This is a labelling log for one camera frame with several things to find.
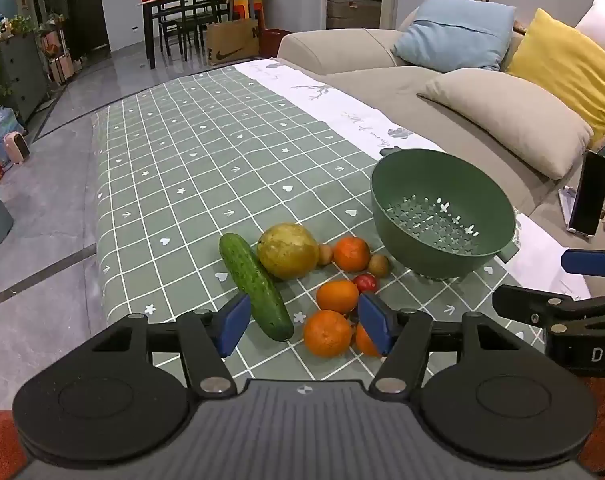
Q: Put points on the brown cardboard box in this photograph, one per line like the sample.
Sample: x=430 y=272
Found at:
x=232 y=42

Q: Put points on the light blue pillow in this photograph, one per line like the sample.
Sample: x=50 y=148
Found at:
x=455 y=32

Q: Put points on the black dining chair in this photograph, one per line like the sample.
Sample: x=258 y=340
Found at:
x=197 y=5
x=168 y=27

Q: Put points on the dark dining table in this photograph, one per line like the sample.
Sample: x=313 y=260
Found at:
x=155 y=10

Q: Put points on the small red fruit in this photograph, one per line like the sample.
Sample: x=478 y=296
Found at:
x=366 y=283

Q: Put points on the silver phone stand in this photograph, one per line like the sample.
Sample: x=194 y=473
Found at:
x=566 y=202

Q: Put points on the orange tangerine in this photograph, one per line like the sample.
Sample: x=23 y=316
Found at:
x=337 y=296
x=365 y=342
x=351 y=254
x=327 y=333

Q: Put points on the small brown longan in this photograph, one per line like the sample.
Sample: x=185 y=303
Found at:
x=325 y=255

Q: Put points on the yellow pillow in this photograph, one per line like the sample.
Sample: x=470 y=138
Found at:
x=562 y=65

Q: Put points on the beige pillow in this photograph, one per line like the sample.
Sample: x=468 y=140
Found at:
x=512 y=115

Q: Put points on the green cucumber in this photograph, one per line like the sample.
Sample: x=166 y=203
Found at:
x=256 y=285

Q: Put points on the stack of plastic stools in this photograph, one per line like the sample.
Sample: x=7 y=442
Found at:
x=245 y=7

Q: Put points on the blue water bottle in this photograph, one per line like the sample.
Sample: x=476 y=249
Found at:
x=2 y=130

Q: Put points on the beige sofa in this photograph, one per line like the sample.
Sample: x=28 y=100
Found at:
x=362 y=85

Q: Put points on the dark red bin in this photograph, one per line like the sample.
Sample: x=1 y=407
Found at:
x=275 y=42

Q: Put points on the pink space heater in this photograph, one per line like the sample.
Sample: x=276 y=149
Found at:
x=17 y=147

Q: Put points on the green plastic colander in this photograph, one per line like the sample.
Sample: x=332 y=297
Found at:
x=432 y=185

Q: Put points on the brown kiwi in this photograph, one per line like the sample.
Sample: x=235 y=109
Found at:
x=380 y=265

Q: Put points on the white pillow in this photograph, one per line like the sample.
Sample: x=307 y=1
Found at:
x=604 y=25

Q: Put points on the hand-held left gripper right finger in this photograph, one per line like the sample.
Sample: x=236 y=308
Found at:
x=376 y=324

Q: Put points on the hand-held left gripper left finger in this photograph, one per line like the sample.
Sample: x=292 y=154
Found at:
x=232 y=324

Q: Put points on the pink suitcase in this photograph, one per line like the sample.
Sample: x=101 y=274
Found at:
x=61 y=62

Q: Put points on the black smartphone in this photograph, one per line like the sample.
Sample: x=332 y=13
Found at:
x=589 y=192

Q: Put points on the green checked tablecloth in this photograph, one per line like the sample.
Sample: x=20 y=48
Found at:
x=192 y=160

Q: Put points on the grey drawer cabinet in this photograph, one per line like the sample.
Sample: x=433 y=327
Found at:
x=20 y=77

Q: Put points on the orange red cloth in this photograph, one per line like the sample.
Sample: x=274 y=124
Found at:
x=0 y=442

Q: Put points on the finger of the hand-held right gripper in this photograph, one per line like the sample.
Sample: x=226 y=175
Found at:
x=589 y=261
x=524 y=302

